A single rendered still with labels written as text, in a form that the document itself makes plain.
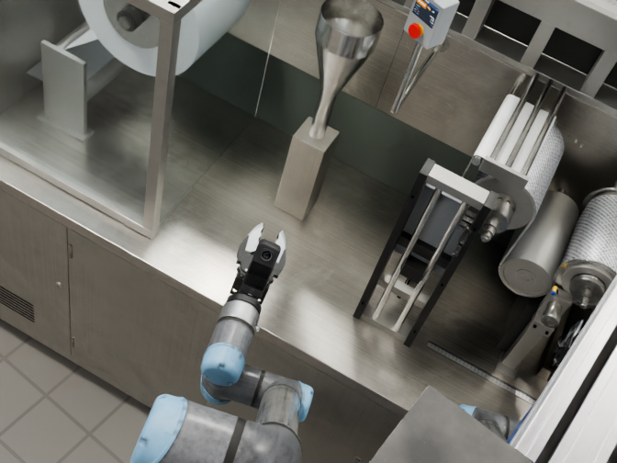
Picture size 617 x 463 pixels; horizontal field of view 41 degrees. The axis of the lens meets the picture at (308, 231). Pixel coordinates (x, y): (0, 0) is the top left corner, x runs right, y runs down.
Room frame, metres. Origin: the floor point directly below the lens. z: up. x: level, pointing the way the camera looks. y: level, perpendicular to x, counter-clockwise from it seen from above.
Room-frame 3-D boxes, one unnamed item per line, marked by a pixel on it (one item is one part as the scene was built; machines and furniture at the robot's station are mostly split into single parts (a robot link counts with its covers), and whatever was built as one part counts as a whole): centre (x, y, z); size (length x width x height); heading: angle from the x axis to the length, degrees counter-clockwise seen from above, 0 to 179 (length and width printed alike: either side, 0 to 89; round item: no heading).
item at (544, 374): (1.34, -0.71, 0.92); 0.28 x 0.04 x 0.04; 167
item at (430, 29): (1.38, -0.09, 1.66); 0.07 x 0.07 x 0.10; 55
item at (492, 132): (1.46, -0.33, 1.17); 0.34 x 0.05 x 0.54; 167
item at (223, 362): (0.79, 0.07, 1.22); 0.11 x 0.08 x 0.09; 1
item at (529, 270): (1.38, -0.53, 1.18); 0.26 x 0.12 x 0.12; 167
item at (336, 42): (1.49, 0.06, 1.50); 0.14 x 0.14 x 0.06
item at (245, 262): (0.95, 0.07, 1.22); 0.12 x 0.08 x 0.09; 1
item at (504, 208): (1.26, -0.37, 1.34); 0.06 x 0.06 x 0.06; 77
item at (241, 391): (0.80, 0.05, 1.13); 0.11 x 0.08 x 0.11; 90
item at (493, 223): (1.21, -0.36, 1.34); 0.06 x 0.03 x 0.03; 167
